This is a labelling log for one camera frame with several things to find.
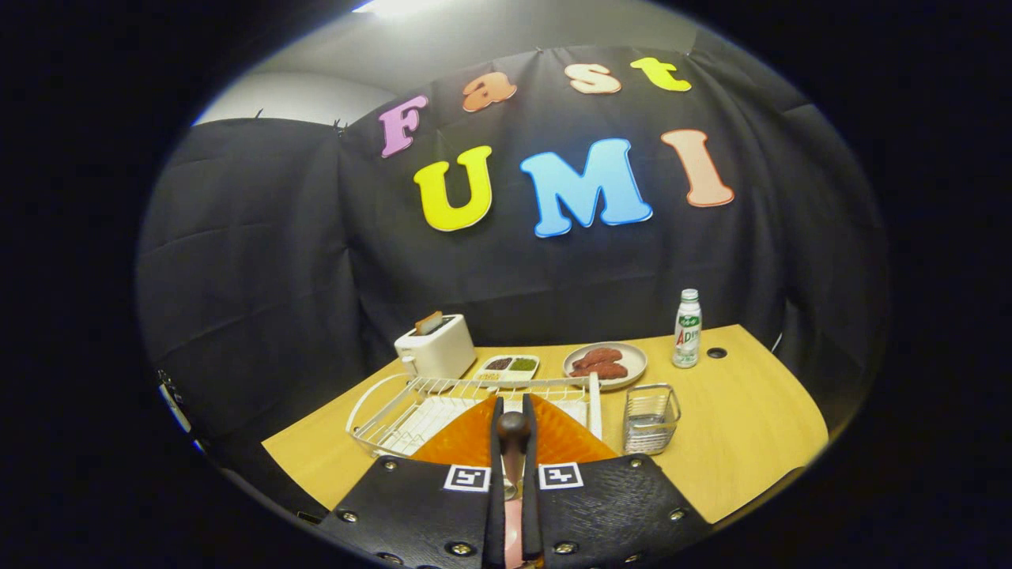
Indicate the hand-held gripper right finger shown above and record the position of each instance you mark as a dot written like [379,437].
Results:
[530,514]

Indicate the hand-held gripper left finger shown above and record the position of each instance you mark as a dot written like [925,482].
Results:
[497,514]

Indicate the pink plate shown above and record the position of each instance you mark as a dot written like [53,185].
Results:
[514,537]

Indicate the white divided dish with beans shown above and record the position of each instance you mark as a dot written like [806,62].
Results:
[506,374]

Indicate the beige round plate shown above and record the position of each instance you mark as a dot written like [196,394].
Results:
[634,359]

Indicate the white drip tray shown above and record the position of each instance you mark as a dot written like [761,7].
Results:
[427,419]

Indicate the brown sausage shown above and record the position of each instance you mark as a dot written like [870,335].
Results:
[605,371]
[602,356]

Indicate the white toaster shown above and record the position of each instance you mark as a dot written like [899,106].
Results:
[439,352]

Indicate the toast slice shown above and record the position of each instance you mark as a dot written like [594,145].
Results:
[429,322]

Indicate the white drink bottle green label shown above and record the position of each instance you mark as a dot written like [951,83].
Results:
[687,332]

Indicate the black backdrop cloth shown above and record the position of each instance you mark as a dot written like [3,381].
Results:
[277,276]

